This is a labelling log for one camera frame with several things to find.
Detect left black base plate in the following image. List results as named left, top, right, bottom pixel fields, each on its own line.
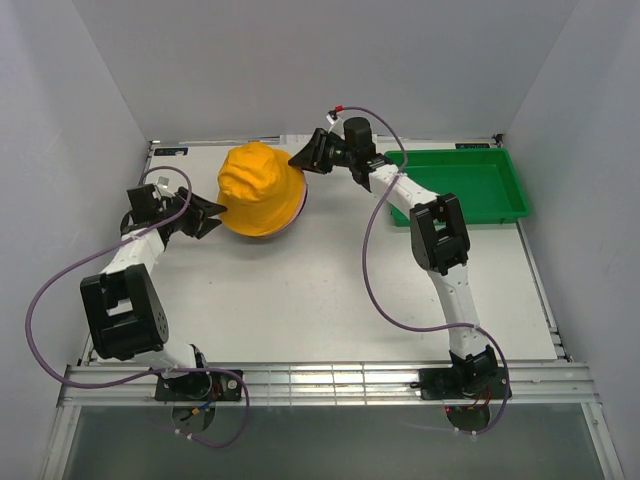
left=154, top=370, right=244, bottom=402

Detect yellow bucket hat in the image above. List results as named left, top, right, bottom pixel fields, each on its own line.
left=217, top=142, right=306, bottom=238

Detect aluminium rail frame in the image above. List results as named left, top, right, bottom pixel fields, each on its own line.
left=42, top=134, right=626, bottom=480

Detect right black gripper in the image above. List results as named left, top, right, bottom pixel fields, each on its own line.
left=287, top=130, right=355, bottom=176

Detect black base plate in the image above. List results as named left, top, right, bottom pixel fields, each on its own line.
left=409, top=367, right=512, bottom=400
left=154, top=370, right=244, bottom=402

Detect green plastic tray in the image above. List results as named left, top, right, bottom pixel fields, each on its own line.
left=405, top=148, right=530, bottom=225

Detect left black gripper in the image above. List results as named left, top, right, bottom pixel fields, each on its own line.
left=158, top=186, right=227, bottom=240

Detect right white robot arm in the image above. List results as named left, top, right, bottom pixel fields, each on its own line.
left=289, top=117, right=498, bottom=397

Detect pink bucket hat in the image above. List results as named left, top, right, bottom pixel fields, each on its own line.
left=268, top=183, right=308, bottom=237

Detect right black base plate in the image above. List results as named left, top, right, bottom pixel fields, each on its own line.
left=409, top=367, right=512, bottom=400

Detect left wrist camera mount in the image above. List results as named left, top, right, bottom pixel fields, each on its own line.
left=154, top=176, right=173, bottom=197

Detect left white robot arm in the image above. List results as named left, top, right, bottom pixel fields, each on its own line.
left=80, top=184, right=226, bottom=400

